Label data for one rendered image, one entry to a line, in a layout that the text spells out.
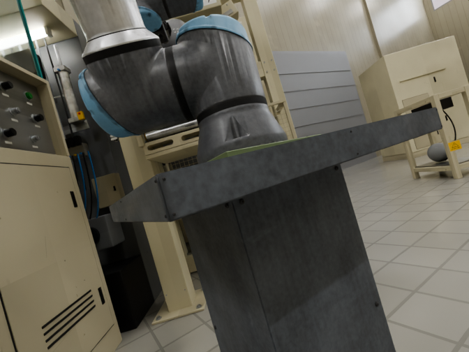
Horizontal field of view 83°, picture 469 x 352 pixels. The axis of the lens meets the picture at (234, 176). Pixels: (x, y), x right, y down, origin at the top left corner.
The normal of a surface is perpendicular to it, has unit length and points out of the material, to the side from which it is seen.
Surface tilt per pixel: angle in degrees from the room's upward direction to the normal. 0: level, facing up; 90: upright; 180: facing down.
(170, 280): 90
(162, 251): 90
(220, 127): 68
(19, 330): 90
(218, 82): 89
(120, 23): 114
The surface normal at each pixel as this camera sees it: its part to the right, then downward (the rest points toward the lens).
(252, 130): 0.11, -0.42
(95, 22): -0.16, 0.47
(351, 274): 0.48, -0.15
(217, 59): -0.02, -0.04
